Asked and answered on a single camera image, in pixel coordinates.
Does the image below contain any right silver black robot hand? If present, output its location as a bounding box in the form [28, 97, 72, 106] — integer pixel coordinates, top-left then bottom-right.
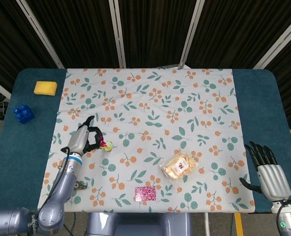
[239, 141, 291, 202]

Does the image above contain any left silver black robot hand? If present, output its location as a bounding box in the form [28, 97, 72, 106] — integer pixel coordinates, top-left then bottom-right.
[68, 115, 104, 156]

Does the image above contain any floral orange berry tablecloth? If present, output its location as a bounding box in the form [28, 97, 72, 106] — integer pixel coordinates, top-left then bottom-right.
[37, 67, 256, 213]

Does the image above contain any yellow floor tape strip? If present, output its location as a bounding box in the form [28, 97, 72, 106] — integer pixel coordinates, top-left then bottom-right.
[234, 212, 243, 236]

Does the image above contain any blue toy building block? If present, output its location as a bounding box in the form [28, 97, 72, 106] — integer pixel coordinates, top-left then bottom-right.
[12, 104, 36, 125]

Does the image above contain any yellow sponge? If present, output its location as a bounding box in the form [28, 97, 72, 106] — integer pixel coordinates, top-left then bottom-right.
[33, 81, 58, 97]

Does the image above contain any shiny pink patterned card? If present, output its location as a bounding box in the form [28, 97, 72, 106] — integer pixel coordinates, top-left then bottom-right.
[134, 186, 157, 203]

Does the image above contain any clear bag of crackers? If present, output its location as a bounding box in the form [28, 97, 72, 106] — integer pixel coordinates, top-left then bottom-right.
[159, 149, 200, 182]

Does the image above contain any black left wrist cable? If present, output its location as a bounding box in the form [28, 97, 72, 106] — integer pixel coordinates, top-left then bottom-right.
[60, 146, 71, 173]

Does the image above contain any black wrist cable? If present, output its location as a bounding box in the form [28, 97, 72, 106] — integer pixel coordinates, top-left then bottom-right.
[275, 198, 291, 233]
[60, 146, 71, 173]

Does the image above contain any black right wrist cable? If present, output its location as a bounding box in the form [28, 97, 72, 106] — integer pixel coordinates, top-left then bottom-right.
[275, 198, 291, 233]

